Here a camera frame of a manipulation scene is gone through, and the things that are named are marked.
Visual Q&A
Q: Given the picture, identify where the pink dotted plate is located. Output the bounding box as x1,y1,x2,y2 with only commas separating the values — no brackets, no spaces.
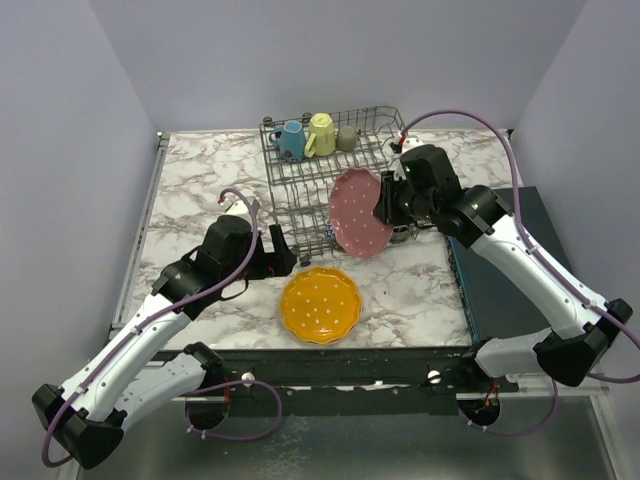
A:
329,168,393,258

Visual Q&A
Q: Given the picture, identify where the tan plate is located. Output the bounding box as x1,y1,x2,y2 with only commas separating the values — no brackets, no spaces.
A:
279,267,363,345

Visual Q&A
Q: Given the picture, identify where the small grey mug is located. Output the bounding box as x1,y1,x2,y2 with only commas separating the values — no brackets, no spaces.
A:
336,125,361,152

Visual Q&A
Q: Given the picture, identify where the grey wire dish rack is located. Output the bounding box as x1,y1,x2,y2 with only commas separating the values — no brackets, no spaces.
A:
259,105,404,267

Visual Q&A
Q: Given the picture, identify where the yellow cream mug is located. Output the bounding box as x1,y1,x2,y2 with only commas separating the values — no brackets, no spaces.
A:
304,113,336,158

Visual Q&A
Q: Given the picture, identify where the blue mug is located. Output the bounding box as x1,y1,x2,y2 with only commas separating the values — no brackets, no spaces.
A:
269,120,306,162

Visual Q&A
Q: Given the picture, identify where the dark brown patterned bowl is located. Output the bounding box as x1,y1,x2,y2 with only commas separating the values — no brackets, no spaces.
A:
389,225,416,244

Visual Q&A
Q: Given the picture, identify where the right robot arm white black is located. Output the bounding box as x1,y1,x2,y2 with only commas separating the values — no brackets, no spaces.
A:
374,142,633,392

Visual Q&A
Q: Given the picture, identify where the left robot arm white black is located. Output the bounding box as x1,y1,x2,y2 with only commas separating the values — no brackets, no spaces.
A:
32,215,296,469

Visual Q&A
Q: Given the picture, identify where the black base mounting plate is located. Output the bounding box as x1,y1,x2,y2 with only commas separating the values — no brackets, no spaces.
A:
182,342,518,417

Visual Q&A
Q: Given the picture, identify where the dark blue box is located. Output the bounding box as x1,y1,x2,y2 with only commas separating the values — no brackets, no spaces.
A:
445,186,572,343

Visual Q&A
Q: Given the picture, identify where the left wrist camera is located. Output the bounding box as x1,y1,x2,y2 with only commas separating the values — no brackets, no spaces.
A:
219,196,260,222

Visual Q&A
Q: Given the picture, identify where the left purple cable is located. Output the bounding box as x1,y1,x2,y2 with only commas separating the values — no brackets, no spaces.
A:
40,188,284,469

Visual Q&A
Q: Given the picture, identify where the purple cable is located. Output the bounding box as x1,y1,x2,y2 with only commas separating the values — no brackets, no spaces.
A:
399,109,640,436
40,188,284,469

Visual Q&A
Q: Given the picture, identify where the aluminium rail frame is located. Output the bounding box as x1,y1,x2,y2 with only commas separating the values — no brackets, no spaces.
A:
54,130,169,480

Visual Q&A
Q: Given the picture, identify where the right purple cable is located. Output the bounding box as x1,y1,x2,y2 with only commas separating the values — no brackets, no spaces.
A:
399,109,640,436

